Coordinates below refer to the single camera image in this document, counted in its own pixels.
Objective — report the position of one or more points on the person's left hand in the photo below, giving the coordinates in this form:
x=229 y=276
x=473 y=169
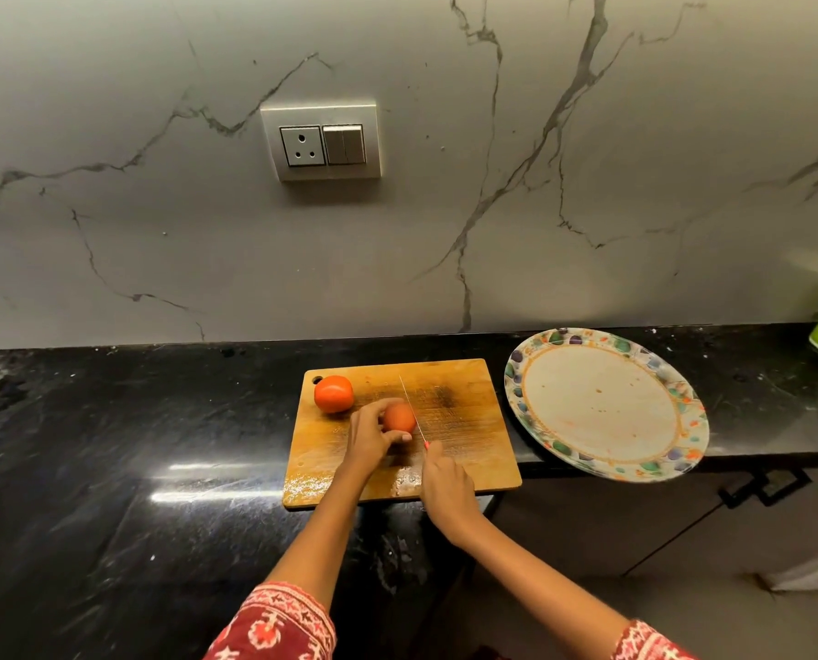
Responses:
x=364 y=439

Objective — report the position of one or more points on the person's right hand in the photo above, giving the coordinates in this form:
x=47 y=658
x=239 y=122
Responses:
x=450 y=498

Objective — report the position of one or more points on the red tomato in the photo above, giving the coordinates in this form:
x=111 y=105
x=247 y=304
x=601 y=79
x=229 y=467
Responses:
x=400 y=419
x=333 y=395

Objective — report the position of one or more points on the floral rimmed plate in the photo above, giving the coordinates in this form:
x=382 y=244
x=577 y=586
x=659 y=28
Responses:
x=601 y=402

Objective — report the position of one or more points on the person's right forearm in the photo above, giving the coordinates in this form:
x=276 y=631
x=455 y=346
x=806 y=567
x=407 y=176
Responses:
x=540 y=584

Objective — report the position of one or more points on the person's left forearm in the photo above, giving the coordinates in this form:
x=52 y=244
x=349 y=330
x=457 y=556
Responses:
x=319 y=536

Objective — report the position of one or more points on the wooden cutting board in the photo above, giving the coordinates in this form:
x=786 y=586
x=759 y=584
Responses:
x=464 y=433

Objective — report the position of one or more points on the brown lower cabinet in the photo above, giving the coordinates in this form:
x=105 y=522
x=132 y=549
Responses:
x=622 y=522

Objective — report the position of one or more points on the red patterned left sleeve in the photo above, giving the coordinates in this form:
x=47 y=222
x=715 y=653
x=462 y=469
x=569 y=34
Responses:
x=275 y=625

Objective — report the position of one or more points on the red patterned sleeve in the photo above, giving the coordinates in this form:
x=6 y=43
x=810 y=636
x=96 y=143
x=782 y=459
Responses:
x=275 y=625
x=650 y=644

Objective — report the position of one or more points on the red patterned right sleeve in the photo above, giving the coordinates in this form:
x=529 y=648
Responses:
x=650 y=644

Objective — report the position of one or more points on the wall socket and switch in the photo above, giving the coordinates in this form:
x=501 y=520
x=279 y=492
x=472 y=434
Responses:
x=321 y=144

